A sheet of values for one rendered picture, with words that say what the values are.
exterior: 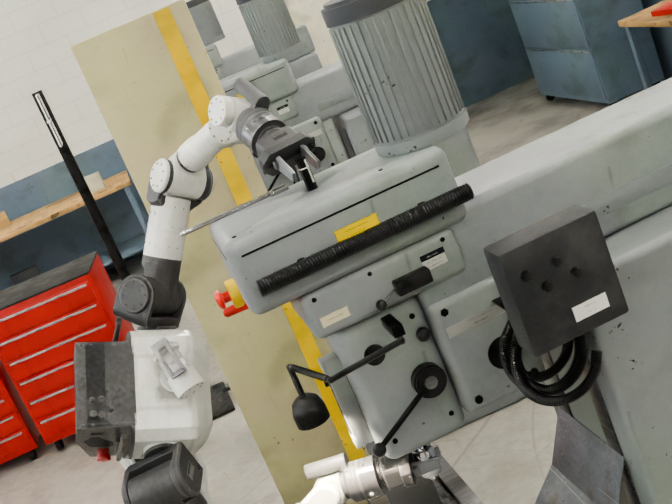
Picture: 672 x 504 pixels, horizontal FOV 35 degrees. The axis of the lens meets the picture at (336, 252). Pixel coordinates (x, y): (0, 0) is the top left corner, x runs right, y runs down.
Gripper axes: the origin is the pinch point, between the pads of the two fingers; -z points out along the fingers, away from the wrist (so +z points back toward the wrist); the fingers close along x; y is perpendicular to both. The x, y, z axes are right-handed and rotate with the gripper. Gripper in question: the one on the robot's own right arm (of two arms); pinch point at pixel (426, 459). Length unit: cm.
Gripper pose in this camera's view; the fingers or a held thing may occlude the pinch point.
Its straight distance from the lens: 239.6
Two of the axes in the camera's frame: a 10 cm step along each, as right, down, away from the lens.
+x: 0.7, -3.2, 9.4
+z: -9.3, 3.2, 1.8
